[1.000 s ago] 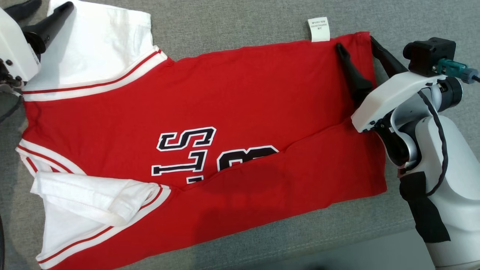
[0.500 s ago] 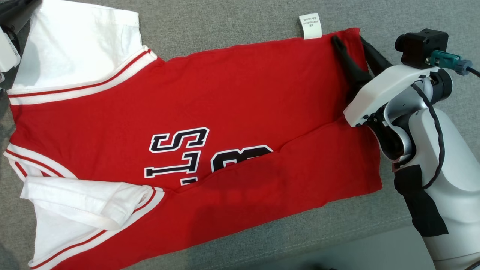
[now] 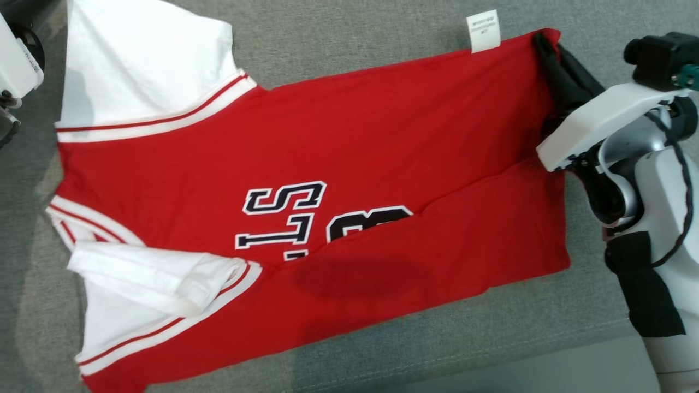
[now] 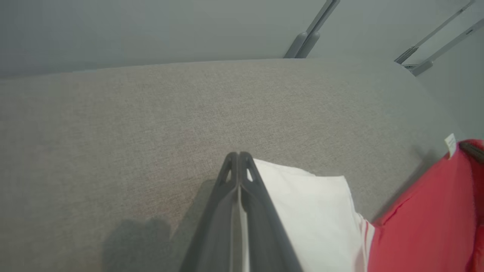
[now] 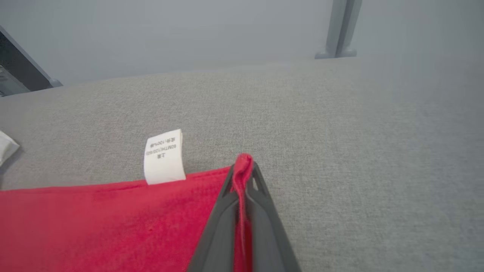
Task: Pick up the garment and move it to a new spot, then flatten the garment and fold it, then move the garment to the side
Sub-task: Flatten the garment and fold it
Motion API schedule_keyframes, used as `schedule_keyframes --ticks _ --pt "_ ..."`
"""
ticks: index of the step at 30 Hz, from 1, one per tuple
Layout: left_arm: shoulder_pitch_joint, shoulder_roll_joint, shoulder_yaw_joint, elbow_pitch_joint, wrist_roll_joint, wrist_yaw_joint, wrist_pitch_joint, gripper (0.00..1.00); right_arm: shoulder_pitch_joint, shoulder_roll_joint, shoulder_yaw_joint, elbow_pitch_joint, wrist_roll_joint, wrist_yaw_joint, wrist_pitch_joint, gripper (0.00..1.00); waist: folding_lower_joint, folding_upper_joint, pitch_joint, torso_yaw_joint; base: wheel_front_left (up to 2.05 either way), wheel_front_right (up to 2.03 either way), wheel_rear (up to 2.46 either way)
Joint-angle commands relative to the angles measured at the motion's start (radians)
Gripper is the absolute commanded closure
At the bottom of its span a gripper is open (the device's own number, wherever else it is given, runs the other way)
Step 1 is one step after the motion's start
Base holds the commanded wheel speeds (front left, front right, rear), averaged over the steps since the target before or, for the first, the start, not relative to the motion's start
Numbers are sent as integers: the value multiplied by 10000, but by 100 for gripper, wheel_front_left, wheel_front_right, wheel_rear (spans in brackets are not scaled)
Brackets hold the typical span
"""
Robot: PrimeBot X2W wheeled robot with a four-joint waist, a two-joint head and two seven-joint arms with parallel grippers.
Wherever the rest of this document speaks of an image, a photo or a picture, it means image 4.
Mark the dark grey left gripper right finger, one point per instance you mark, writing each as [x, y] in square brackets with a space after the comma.
[264, 234]

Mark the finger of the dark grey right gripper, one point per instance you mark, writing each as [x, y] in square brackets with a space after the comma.
[474, 152]

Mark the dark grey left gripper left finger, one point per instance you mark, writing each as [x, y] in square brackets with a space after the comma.
[215, 226]

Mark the red white striped jersey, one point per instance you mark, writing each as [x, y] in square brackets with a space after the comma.
[321, 219]

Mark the grey diagonal support bar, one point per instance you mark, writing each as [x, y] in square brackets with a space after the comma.
[302, 39]
[427, 39]
[446, 49]
[317, 36]

